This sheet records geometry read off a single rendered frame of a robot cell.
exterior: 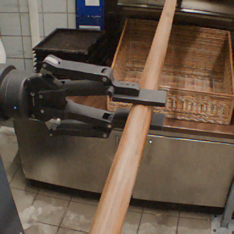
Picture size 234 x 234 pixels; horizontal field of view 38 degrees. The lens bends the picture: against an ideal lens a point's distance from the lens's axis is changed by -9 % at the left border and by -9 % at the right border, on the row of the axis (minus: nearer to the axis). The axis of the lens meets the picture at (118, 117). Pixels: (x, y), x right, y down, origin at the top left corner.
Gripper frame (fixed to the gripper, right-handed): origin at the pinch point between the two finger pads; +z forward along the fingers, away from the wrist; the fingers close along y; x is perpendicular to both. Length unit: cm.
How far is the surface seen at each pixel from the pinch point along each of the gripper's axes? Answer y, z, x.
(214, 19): 29, 20, -136
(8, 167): 120, -93, -98
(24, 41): 53, -90, -137
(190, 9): 24, 7, -132
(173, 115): 60, 3, -87
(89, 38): 40, -41, -116
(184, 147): 72, 10, -82
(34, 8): 30, -80, -135
